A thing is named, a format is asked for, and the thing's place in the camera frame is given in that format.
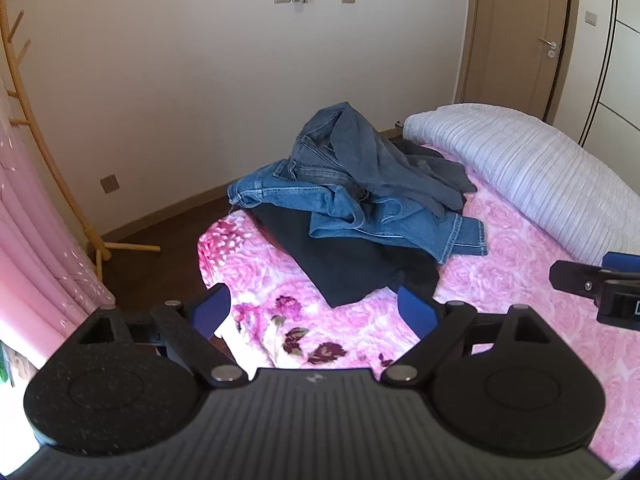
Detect white striped quilt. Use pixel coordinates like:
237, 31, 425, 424
402, 102, 640, 266

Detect black pants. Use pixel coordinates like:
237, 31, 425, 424
248, 202, 441, 308

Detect white glossy wardrobe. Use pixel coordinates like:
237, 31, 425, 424
550, 0, 640, 161

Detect light blue jeans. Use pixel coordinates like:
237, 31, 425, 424
227, 160, 488, 266

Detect dark blue jeans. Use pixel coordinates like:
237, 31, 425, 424
272, 101, 468, 221

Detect dark grey jeans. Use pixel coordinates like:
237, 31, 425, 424
395, 138, 478, 209

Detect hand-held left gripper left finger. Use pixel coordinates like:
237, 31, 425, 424
77, 282, 248, 388

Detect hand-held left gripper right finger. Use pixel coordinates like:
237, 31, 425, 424
382, 285, 546, 388

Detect wooden coat rack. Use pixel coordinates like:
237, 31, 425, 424
0, 10, 162, 281

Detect pink curtain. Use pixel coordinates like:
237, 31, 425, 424
0, 75, 118, 391

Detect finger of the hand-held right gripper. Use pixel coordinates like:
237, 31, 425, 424
602, 252, 640, 274
549, 260, 608, 307

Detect brown wooden door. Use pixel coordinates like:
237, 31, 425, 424
462, 0, 573, 123

